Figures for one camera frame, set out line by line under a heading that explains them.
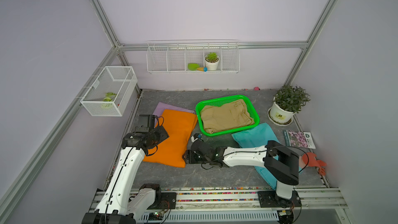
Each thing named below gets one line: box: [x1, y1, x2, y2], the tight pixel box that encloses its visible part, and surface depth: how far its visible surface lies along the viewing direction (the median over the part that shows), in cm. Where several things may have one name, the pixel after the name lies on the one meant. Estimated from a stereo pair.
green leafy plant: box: [273, 85, 311, 114], surface depth 92 cm
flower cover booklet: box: [282, 129, 317, 150], surface depth 96 cm
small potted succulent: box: [204, 52, 221, 72], surface depth 93 cm
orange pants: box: [143, 108, 198, 168], surface depth 96 cm
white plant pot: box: [269, 95, 297, 123], surface depth 98 cm
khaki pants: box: [200, 99, 255, 134], surface depth 101 cm
